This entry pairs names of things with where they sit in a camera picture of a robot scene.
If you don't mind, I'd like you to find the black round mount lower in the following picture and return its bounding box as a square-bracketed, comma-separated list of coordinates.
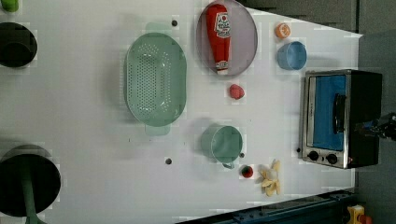
[0, 145, 61, 217]

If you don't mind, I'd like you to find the green cup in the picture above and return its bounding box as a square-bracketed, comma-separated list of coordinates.
[201, 124, 243, 169]

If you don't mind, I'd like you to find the orange slice toy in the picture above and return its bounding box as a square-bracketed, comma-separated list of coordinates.
[275, 22, 290, 39]

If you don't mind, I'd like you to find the black steel toaster oven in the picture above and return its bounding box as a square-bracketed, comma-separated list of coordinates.
[301, 69, 382, 169]

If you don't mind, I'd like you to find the yellow red emergency button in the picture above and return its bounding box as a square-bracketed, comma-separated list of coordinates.
[347, 204, 373, 224]

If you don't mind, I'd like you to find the green object top corner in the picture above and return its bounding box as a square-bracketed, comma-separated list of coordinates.
[0, 0, 20, 13]

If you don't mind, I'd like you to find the red toy strawberry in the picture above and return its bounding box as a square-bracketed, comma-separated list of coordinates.
[241, 166, 253, 178]

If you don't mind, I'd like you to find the grey round plate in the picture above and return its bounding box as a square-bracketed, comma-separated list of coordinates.
[195, 0, 258, 76]

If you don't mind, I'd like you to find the blue metal table frame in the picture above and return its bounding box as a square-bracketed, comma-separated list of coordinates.
[178, 190, 357, 224]

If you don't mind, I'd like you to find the pink toy fruit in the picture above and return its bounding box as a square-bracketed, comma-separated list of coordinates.
[229, 84, 245, 100]

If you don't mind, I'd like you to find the red ketchup bottle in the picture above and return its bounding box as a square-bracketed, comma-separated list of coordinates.
[205, 4, 231, 76]

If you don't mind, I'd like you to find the black round mount upper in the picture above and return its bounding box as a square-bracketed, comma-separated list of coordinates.
[0, 22, 37, 68]

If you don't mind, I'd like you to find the black round mount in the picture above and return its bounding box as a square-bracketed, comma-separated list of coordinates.
[0, 22, 37, 68]
[0, 145, 61, 217]

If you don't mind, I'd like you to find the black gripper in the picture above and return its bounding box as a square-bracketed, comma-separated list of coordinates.
[355, 112, 396, 141]

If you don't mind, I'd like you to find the green plastic colander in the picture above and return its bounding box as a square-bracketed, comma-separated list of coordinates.
[124, 22, 187, 136]

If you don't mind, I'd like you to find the blue cup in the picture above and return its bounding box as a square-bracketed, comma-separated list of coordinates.
[276, 41, 307, 70]

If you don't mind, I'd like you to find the peeled toy banana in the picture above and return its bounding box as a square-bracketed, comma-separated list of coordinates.
[260, 161, 281, 197]

